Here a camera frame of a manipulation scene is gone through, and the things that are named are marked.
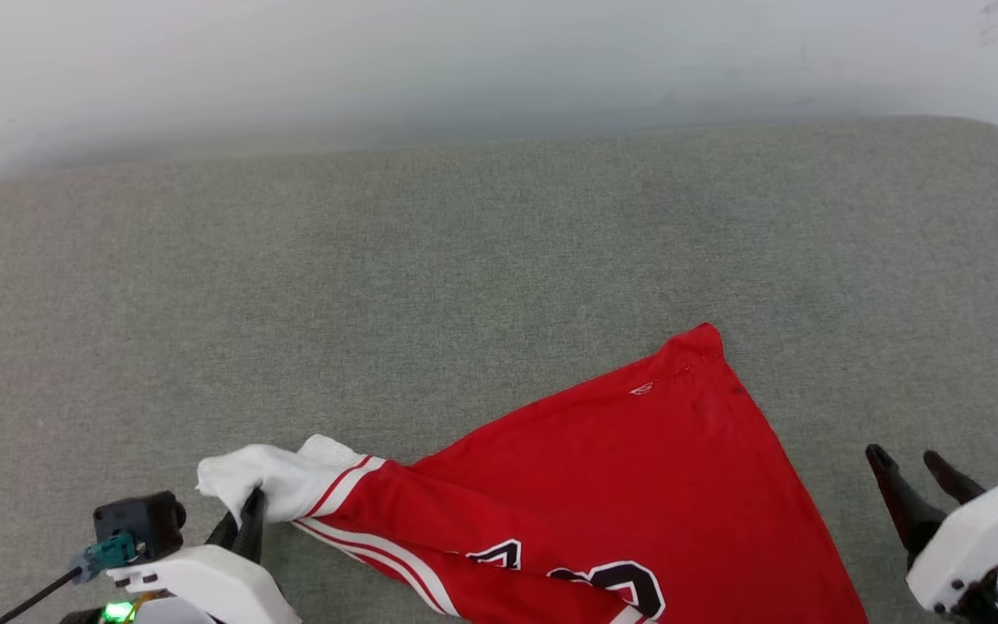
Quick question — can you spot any red and white sports jersey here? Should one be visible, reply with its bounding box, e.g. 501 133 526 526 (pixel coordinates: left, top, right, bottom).
196 322 869 624

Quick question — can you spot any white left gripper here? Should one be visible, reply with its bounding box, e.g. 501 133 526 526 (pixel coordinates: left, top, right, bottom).
105 489 301 624

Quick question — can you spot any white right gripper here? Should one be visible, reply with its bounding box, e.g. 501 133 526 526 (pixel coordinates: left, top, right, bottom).
865 444 998 616

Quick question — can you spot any black cable with teal connector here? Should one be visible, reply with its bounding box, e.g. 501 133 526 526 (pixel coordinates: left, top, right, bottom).
0 532 139 624

